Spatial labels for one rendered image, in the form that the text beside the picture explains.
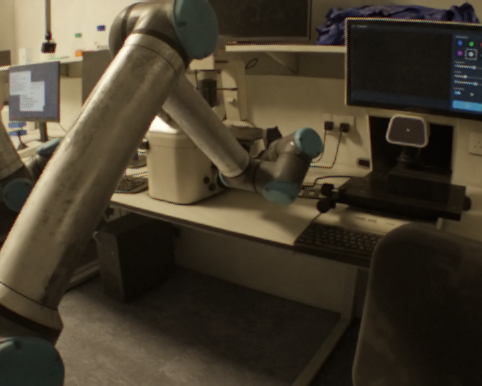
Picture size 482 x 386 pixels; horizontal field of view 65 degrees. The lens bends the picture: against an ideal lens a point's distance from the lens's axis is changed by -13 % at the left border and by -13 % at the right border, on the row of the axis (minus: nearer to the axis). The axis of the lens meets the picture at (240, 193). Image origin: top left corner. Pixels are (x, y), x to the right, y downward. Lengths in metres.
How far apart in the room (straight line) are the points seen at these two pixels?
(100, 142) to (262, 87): 1.48
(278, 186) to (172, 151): 0.38
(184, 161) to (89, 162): 0.75
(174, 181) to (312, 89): 0.83
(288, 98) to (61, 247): 1.53
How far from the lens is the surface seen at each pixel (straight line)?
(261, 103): 2.03
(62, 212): 0.58
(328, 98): 1.89
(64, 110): 3.13
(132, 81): 0.64
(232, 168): 1.13
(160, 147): 1.36
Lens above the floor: 1.20
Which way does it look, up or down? 18 degrees down
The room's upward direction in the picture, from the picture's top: straight up
